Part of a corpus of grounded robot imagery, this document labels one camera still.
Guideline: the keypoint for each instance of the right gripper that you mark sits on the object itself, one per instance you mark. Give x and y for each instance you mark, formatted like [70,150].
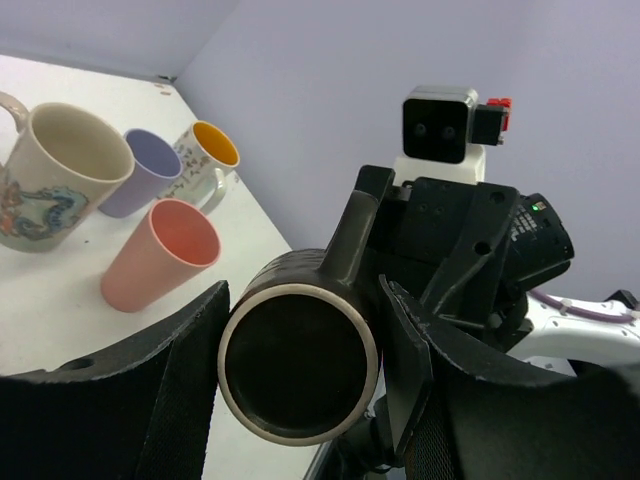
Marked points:
[448,245]

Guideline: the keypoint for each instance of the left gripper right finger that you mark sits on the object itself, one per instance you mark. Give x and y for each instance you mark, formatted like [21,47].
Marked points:
[484,415]

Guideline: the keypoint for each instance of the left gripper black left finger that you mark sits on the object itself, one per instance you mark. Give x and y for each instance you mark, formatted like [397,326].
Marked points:
[138,409]

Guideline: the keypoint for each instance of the dark brown mug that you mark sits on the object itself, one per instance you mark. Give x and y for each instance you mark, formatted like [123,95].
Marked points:
[298,361]

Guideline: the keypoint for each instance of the pink plastic cup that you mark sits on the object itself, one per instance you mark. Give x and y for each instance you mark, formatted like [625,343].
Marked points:
[173,243]

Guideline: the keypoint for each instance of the lilac plastic cup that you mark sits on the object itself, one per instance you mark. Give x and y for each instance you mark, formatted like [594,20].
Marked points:
[156,166]

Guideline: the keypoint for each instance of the white patterned mug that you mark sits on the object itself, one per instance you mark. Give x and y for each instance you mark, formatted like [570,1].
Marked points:
[207,156]

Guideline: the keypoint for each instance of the cream floral mug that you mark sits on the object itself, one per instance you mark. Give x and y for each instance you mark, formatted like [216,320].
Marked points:
[65,163]

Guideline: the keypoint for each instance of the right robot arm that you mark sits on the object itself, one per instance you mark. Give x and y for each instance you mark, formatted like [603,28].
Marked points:
[563,334]

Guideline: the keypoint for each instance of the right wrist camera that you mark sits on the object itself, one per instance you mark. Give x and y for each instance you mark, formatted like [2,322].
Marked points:
[445,131]

